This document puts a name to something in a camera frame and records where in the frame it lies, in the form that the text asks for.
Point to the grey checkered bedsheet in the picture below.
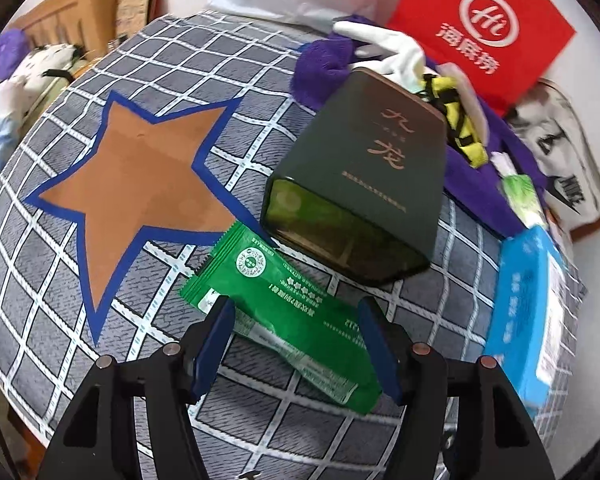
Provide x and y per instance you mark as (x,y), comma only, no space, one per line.
(55,270)

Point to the dark green tin box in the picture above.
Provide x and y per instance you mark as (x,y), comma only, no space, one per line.
(370,175)

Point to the brown star mat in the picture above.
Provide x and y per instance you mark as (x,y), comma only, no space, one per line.
(140,175)

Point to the patterned brown box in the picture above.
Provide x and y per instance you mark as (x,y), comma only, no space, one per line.
(135,10)

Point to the yellow black cloth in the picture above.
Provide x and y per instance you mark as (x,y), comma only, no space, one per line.
(467,140)

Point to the beige waist bag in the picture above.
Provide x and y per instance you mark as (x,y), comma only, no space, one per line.
(570,160)

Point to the red paper bag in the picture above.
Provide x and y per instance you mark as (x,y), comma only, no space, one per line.
(480,10)

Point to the purple towel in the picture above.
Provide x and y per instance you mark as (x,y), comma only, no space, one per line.
(325,70)

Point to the white glove green cuff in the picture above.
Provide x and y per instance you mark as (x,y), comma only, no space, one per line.
(380,40)

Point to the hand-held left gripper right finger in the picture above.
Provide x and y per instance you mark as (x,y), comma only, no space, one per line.
(380,355)

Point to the wooden headboard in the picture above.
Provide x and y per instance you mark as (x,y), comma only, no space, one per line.
(80,5)

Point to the blue tissue pack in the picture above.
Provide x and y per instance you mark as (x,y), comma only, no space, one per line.
(520,310)

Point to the spotted white plush toy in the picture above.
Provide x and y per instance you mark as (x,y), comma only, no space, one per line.
(45,65)

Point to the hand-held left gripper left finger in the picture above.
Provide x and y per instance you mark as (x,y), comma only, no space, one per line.
(212,350)

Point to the green tissue pack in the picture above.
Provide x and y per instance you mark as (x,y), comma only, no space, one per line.
(522,200)

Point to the purple plush toy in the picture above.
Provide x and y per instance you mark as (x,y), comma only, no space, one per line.
(10,47)

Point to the green snack packet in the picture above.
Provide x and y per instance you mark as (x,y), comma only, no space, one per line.
(290,310)

